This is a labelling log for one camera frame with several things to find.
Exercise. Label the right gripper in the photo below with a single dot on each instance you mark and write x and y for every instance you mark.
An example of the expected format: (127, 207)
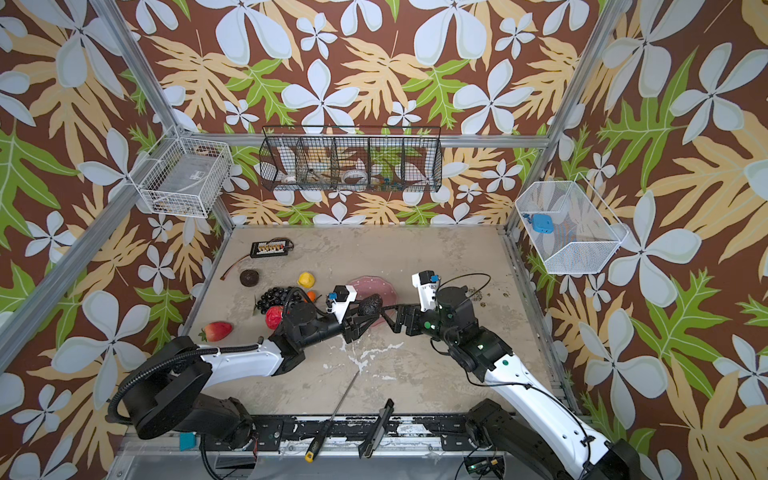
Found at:
(411, 318)

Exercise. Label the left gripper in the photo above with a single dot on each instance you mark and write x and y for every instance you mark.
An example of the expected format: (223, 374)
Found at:
(355, 329)

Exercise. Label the pink dotted plate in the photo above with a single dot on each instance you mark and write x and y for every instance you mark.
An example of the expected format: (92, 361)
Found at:
(368, 285)

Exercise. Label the yellow pear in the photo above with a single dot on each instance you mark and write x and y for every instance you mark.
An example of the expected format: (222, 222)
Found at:
(306, 280)

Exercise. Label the dark avocado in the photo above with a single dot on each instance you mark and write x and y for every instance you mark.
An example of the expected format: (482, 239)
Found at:
(370, 306)

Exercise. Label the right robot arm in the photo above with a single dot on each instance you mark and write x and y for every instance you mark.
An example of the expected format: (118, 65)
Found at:
(541, 431)

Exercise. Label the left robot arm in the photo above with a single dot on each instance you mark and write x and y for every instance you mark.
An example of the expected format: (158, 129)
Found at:
(166, 393)

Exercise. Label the red tomato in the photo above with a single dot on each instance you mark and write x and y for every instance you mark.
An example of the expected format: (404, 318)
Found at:
(273, 317)

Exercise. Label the black grape bunch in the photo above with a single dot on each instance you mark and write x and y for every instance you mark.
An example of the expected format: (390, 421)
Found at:
(277, 296)

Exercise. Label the red mango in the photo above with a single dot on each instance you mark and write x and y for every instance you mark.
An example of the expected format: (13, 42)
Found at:
(215, 331)

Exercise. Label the blue object in basket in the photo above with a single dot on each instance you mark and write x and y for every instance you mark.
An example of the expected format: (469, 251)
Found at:
(541, 223)

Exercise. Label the white mesh basket right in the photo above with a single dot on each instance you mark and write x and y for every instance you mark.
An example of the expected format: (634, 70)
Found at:
(587, 232)

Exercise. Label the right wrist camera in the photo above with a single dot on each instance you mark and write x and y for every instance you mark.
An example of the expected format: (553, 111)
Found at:
(426, 282)

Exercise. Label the yellow handled screwdriver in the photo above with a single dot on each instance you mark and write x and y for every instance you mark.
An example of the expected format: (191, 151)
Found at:
(319, 439)

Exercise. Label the black mounting rail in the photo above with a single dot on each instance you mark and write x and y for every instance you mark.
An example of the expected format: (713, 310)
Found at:
(453, 432)

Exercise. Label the black clamp bracket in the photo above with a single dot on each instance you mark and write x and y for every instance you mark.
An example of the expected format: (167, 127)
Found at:
(377, 431)

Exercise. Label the black wire basket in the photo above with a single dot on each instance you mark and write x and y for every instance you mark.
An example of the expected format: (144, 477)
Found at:
(382, 159)

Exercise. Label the teal handled tool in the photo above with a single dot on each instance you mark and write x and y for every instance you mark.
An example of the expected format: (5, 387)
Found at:
(187, 441)

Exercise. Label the white wire basket left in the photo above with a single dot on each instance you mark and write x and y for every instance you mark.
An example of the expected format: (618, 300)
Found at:
(183, 175)

